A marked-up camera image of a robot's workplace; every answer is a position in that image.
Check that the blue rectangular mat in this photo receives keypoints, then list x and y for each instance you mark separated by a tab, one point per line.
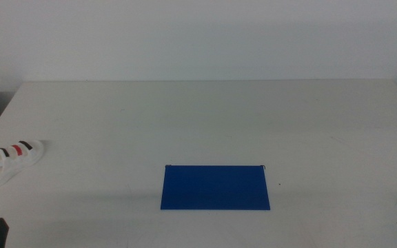
215	187

